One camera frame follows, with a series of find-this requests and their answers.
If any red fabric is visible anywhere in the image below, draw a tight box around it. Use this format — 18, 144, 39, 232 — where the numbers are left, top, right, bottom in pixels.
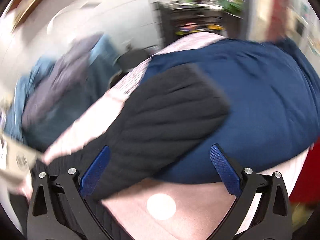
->
290, 139, 320, 204

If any blue grey bedding pile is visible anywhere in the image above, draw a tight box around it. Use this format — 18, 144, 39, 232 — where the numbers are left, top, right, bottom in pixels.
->
3, 33, 120, 152

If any black quilted jacket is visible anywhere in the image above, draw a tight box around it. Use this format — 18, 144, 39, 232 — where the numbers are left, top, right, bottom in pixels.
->
45, 64, 230, 239

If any black wire rack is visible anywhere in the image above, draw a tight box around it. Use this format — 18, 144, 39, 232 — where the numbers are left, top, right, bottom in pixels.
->
150, 0, 249, 48

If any black office chair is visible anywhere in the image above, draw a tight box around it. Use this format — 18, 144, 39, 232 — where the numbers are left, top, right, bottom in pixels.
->
117, 49, 150, 73

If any navy blue jacket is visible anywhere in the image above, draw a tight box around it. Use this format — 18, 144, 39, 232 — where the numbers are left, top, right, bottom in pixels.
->
144, 38, 319, 184

